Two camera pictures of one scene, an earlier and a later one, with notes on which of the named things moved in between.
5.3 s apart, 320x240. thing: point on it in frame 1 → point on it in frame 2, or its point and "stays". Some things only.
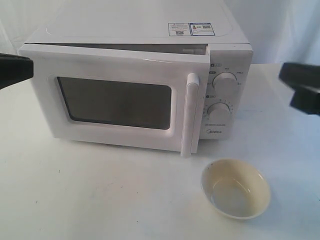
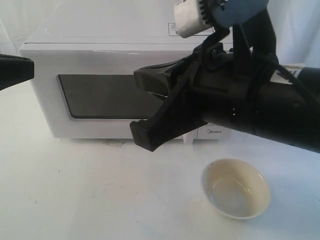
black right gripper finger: [307, 100] → [213, 86]
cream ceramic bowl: [236, 189] stays
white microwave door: [146, 95] stays
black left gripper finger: [14, 69] stays
